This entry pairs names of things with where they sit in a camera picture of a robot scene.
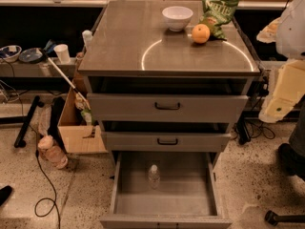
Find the open bottom grey drawer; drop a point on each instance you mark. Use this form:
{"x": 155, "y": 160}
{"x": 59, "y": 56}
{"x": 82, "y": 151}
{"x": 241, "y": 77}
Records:
{"x": 185, "y": 198}

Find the black stand leg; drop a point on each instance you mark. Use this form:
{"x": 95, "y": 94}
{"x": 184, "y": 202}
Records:
{"x": 19, "y": 141}

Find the white bowl on shelf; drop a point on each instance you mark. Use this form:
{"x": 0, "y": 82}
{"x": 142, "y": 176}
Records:
{"x": 10, "y": 53}

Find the top grey drawer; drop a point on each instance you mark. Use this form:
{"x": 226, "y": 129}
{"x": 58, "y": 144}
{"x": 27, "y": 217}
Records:
{"x": 167, "y": 108}

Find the cardboard box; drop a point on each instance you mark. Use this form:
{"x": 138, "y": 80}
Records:
{"x": 77, "y": 136}

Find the middle grey drawer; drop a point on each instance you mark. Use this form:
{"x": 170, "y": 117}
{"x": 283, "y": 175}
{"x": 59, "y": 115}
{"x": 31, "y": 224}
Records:
{"x": 165, "y": 142}

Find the blue plate on shelf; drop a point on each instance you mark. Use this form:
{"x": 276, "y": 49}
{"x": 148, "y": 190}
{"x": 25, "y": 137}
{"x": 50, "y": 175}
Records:
{"x": 32, "y": 56}

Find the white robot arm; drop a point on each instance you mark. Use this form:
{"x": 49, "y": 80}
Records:
{"x": 290, "y": 35}

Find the white paper cup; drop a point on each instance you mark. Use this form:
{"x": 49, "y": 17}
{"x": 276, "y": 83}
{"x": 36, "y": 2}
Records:
{"x": 62, "y": 52}

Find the clear plastic water bottle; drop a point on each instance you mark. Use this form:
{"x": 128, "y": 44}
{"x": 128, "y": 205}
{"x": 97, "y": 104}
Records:
{"x": 154, "y": 176}

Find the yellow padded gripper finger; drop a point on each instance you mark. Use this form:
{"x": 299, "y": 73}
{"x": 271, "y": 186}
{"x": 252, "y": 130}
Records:
{"x": 287, "y": 88}
{"x": 268, "y": 34}

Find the white bottle beside cabinet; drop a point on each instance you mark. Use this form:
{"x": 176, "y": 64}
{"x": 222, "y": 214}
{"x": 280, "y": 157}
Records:
{"x": 87, "y": 38}

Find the white stick with black handle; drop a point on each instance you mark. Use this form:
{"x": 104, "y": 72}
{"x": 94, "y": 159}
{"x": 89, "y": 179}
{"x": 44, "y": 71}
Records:
{"x": 66, "y": 79}

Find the green chip bag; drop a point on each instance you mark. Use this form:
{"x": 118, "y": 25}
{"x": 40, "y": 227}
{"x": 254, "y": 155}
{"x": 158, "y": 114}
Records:
{"x": 217, "y": 13}

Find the orange fruit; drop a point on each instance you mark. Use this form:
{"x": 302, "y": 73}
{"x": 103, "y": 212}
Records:
{"x": 200, "y": 34}

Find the white ceramic bowl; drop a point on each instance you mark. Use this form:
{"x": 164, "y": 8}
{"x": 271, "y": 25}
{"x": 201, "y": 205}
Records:
{"x": 177, "y": 18}

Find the grey metal drawer cabinet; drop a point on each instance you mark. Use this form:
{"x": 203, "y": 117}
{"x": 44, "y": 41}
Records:
{"x": 134, "y": 52}

